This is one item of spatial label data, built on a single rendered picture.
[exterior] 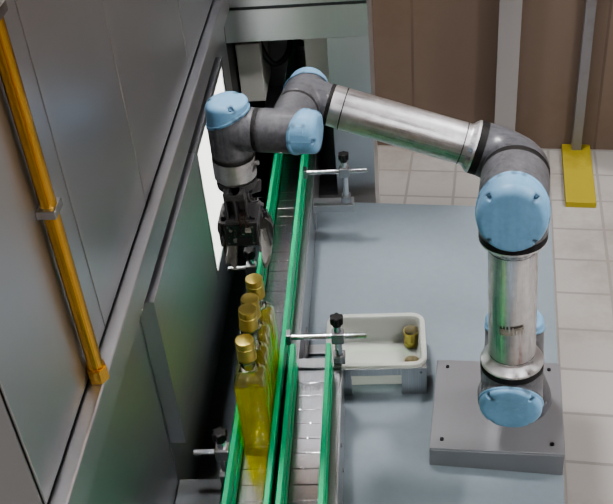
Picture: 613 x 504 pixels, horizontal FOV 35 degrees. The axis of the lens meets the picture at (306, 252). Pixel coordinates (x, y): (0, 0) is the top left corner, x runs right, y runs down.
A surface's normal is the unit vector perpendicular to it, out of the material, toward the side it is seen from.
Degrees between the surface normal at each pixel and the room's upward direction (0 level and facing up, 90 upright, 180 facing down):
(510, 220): 81
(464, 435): 3
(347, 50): 90
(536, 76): 90
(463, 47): 90
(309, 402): 0
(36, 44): 90
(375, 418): 0
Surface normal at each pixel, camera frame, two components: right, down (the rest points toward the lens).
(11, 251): 1.00, -0.04
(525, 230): -0.22, 0.47
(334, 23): -0.05, 0.61
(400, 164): -0.08, -0.80
